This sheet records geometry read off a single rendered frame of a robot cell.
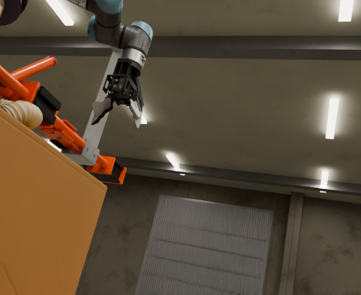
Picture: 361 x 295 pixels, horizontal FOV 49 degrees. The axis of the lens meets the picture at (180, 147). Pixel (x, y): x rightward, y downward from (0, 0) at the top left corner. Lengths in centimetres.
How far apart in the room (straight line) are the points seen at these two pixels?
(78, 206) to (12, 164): 17
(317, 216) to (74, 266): 981
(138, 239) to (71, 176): 1043
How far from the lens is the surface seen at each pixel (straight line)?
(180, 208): 1083
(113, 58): 436
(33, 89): 81
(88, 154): 99
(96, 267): 1142
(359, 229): 1039
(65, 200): 65
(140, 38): 126
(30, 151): 57
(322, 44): 494
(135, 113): 113
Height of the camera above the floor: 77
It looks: 21 degrees up
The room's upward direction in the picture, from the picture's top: 14 degrees clockwise
